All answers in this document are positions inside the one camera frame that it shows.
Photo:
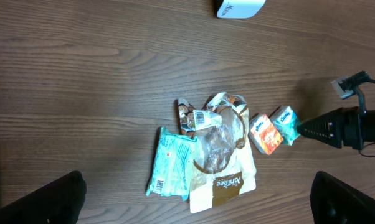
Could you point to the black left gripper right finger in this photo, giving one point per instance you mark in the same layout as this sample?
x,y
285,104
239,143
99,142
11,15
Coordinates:
x,y
334,201

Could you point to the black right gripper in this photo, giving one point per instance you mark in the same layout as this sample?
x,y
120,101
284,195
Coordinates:
x,y
357,129

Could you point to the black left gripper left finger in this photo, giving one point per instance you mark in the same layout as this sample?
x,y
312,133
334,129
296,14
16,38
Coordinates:
x,y
58,202

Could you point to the teal tissue pack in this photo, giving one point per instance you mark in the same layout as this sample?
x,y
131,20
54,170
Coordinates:
x,y
286,121

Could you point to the orange tissue pack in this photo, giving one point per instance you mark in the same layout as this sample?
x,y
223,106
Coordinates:
x,y
264,134

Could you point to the teal snack packet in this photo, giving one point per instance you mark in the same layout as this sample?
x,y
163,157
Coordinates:
x,y
172,166

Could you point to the brown Pantree snack bag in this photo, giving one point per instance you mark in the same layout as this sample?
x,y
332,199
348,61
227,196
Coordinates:
x,y
223,165

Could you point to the white barcode scanner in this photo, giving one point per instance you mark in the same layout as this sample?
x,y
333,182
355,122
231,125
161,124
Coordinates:
x,y
237,9

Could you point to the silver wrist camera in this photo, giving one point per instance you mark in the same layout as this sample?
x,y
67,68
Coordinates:
x,y
341,88

